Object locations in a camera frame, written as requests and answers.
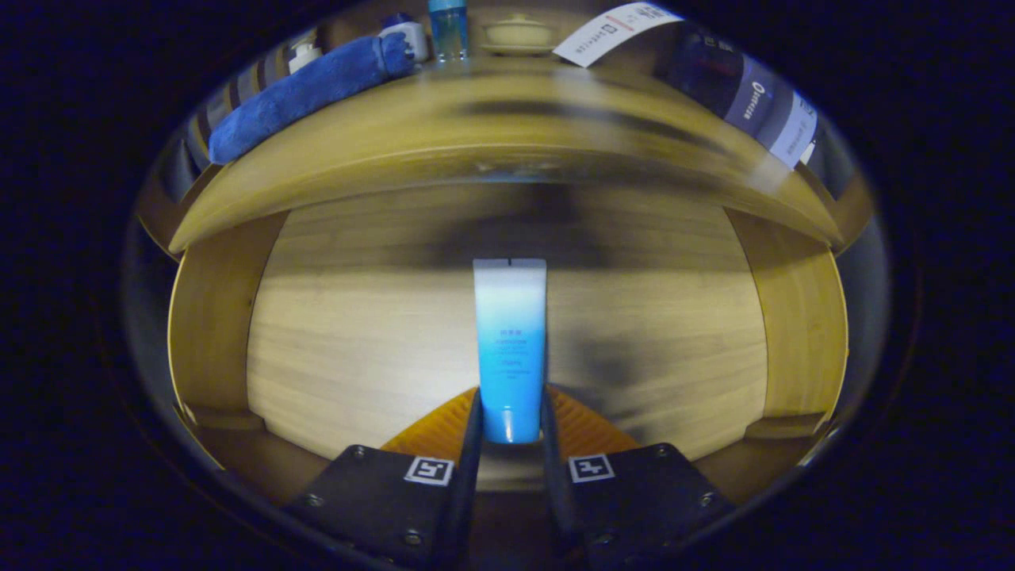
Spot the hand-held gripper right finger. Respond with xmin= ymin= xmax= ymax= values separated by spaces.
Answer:
xmin=541 ymin=385 xmax=738 ymax=560

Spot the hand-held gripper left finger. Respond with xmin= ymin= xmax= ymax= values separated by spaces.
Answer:
xmin=282 ymin=387 xmax=485 ymax=568

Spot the blue white cream tube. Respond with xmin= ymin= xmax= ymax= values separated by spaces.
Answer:
xmin=473 ymin=258 xmax=548 ymax=444

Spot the wooden countertop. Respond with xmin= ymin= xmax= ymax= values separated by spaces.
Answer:
xmin=169 ymin=56 xmax=843 ymax=255

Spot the blue rolled towel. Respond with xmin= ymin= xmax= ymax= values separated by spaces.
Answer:
xmin=208 ymin=33 xmax=417 ymax=166

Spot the light purple book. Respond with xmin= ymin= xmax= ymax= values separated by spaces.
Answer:
xmin=753 ymin=87 xmax=819 ymax=169

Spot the dark blue book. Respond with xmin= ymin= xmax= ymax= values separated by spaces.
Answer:
xmin=662 ymin=24 xmax=794 ymax=148

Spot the white lotion bottle blue cap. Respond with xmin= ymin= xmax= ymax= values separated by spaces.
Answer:
xmin=379 ymin=13 xmax=430 ymax=64

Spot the white book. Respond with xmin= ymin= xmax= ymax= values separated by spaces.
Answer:
xmin=553 ymin=2 xmax=684 ymax=68

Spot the beige lidded teacup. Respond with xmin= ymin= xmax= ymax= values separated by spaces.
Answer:
xmin=480 ymin=13 xmax=558 ymax=56

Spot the clear blue bottle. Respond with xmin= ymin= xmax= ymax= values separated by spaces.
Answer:
xmin=428 ymin=0 xmax=470 ymax=63

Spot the white pump bottle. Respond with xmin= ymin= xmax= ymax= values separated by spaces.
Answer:
xmin=287 ymin=41 xmax=324 ymax=75

